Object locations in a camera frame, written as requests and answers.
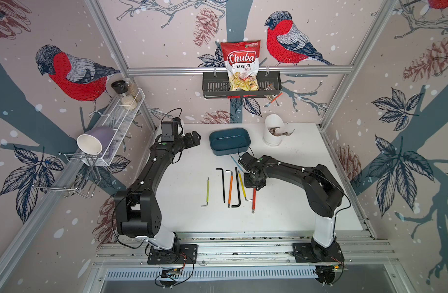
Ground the orange hex key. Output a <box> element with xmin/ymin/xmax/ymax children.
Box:
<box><xmin>225</xmin><ymin>170</ymin><xmax>234</xmax><ymax>208</ymax></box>

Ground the yellow hex key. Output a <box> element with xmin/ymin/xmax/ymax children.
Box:
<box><xmin>237</xmin><ymin>171</ymin><xmax>252</xmax><ymax>201</ymax></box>

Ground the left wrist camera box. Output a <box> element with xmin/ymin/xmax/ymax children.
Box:
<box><xmin>160</xmin><ymin>120</ymin><xmax>179</xmax><ymax>142</ymax></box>

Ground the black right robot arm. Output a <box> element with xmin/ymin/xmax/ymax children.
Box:
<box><xmin>238</xmin><ymin>153</ymin><xmax>344</xmax><ymax>249</ymax></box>

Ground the teal plastic storage box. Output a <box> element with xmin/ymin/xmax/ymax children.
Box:
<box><xmin>209</xmin><ymin>128</ymin><xmax>251</xmax><ymax>156</ymax></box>

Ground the black wire wall basket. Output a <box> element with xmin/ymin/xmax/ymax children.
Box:
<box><xmin>202</xmin><ymin>72</ymin><xmax>281</xmax><ymax>98</ymax></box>

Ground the purple white cup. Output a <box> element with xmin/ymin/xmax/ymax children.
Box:
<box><xmin>76</xmin><ymin>126</ymin><xmax>115</xmax><ymax>155</ymax></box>

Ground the clear glass shelf jar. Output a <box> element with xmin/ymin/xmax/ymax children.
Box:
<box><xmin>124</xmin><ymin>78</ymin><xmax>142</xmax><ymax>102</ymax></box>

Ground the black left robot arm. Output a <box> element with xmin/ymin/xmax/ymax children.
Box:
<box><xmin>114</xmin><ymin>131</ymin><xmax>201</xmax><ymax>238</ymax></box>

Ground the white wire wall shelf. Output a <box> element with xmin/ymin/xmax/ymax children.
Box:
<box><xmin>95</xmin><ymin>89</ymin><xmax>145</xmax><ymax>166</ymax></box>

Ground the blue hex key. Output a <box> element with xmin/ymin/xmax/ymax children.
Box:
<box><xmin>230</xmin><ymin>156</ymin><xmax>245</xmax><ymax>173</ymax></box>

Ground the white utensil holder cup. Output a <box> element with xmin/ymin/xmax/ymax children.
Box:
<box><xmin>263</xmin><ymin>114</ymin><xmax>285</xmax><ymax>147</ymax></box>

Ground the wire cup stand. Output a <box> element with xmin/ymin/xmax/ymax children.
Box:
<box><xmin>32</xmin><ymin>153</ymin><xmax>102</xmax><ymax>199</ymax></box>

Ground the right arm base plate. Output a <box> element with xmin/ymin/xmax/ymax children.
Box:
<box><xmin>291</xmin><ymin>241</ymin><xmax>345</xmax><ymax>263</ymax></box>

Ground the black short-bend hex key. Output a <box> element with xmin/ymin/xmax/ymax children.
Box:
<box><xmin>215</xmin><ymin>168</ymin><xmax>226</xmax><ymax>203</ymax></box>

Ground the Chuba cassava chips bag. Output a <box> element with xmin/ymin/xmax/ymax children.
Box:
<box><xmin>220</xmin><ymin>40</ymin><xmax>261</xmax><ymax>92</ymax></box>

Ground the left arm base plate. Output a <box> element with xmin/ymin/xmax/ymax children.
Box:
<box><xmin>147</xmin><ymin>244</ymin><xmax>198</xmax><ymax>265</ymax></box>

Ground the long black hex key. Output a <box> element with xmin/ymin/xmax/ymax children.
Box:
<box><xmin>231</xmin><ymin>167</ymin><xmax>241</xmax><ymax>208</ymax></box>

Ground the black lid shelf jar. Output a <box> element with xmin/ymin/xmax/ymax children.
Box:
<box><xmin>111</xmin><ymin>80</ymin><xmax>137</xmax><ymax>111</ymax></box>

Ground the green hex key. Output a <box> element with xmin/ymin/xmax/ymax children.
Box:
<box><xmin>201</xmin><ymin>177</ymin><xmax>210</xmax><ymax>207</ymax></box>

